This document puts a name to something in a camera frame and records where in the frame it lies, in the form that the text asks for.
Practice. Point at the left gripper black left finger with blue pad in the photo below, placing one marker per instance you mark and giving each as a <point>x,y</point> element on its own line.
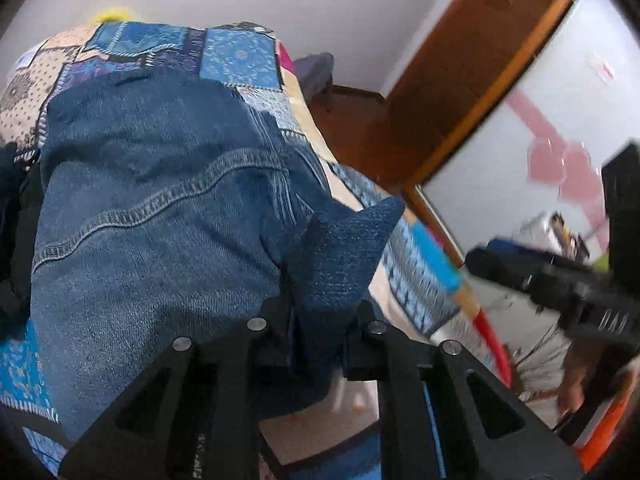
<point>192,413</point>

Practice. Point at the person's hand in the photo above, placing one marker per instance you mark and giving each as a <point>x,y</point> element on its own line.
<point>579,366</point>

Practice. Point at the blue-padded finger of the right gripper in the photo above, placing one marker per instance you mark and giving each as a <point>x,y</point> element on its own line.
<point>515,266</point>

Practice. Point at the brown wooden wardrobe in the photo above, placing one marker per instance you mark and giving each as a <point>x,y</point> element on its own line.
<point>463,67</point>

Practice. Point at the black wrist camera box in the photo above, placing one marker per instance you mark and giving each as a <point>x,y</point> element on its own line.
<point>620,178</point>

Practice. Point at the black patterned folded sweater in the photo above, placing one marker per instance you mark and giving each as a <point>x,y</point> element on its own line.
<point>21,201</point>

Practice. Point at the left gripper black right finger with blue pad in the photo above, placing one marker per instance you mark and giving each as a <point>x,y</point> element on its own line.
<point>443,415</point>

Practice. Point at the yellow hoop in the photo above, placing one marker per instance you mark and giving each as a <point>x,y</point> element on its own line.
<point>113,14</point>

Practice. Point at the blue denim jacket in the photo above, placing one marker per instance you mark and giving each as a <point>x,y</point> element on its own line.
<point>173,208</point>

